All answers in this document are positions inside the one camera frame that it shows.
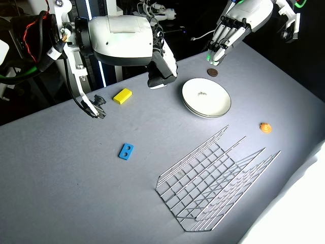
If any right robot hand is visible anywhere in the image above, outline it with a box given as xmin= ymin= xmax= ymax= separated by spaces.
xmin=87 ymin=15 xmax=178 ymax=89

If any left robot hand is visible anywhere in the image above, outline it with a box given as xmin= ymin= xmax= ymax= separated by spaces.
xmin=205 ymin=0 xmax=274 ymax=66

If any white ceramic plate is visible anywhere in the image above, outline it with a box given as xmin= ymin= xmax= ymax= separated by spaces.
xmin=182 ymin=98 xmax=231 ymax=119
xmin=181 ymin=77 xmax=232 ymax=117

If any silver wire dish rack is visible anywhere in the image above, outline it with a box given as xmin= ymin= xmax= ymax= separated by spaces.
xmin=154 ymin=125 xmax=282 ymax=232

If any white column with blue strips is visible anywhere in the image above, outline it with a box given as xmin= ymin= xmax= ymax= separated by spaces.
xmin=68 ymin=0 xmax=124 ymax=89

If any white spare robot part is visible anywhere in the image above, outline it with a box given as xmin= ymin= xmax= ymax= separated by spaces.
xmin=137 ymin=0 xmax=177 ymax=26

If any yellow rectangular block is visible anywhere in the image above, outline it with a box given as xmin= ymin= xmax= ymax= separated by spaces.
xmin=113 ymin=87 xmax=133 ymax=106

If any blue block with two holes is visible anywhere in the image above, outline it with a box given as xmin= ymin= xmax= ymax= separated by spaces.
xmin=118 ymin=143 xmax=135 ymax=161

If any small orange toy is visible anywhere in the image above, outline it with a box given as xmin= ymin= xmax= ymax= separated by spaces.
xmin=259 ymin=122 xmax=273 ymax=134

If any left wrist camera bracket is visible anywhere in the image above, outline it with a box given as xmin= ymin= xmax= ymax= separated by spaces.
xmin=275 ymin=0 xmax=302 ymax=44

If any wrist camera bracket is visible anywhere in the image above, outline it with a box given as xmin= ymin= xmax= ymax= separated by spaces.
xmin=275 ymin=0 xmax=302 ymax=44
xmin=53 ymin=0 xmax=107 ymax=120

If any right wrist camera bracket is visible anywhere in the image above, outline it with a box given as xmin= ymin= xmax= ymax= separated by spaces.
xmin=53 ymin=0 xmax=107 ymax=120

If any thin white cable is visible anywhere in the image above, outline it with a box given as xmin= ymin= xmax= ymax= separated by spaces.
xmin=190 ymin=29 xmax=216 ymax=41

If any thin black camera cable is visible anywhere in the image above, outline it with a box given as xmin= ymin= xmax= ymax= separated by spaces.
xmin=63 ymin=58 xmax=100 ymax=119

